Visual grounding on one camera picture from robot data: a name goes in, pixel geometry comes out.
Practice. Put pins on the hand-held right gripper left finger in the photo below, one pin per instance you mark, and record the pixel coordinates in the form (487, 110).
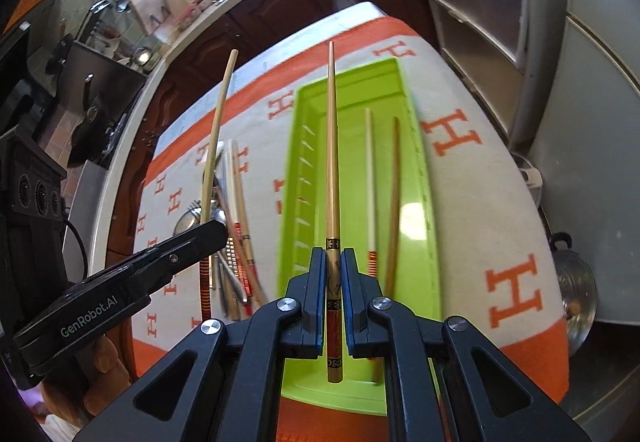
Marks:
(315, 294)

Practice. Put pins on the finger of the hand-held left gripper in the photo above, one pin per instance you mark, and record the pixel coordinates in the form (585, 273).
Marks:
(195, 239)

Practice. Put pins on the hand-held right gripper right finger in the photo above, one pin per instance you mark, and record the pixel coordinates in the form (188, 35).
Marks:
(351, 302)

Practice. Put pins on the green plastic tray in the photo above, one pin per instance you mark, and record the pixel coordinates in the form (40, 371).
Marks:
(350, 182)

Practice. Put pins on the person's left hand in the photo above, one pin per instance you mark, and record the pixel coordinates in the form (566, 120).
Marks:
(107, 372)

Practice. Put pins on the metal spoon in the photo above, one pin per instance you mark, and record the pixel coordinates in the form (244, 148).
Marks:
(187, 224)

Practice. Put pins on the white chopstick with striped end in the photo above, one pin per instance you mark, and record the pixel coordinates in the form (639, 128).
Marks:
(231, 182)
(370, 171)

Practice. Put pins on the brown wooden chopstick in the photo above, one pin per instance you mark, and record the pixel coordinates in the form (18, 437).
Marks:
(395, 182)

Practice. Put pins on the cream and orange printed blanket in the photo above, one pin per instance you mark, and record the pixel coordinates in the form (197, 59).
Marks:
(475, 202)

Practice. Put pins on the white cup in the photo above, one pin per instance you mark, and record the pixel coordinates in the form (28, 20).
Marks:
(529, 177)

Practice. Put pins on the steel pot with glass lid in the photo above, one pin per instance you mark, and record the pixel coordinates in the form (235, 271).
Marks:
(575, 292)

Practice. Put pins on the white floral tablecloth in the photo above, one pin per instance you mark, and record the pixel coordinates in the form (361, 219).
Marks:
(350, 14)

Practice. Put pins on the white shelf unit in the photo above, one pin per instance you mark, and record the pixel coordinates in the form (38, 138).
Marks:
(475, 11)

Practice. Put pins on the white refrigerator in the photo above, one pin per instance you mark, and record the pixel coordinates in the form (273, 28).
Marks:
(595, 96)

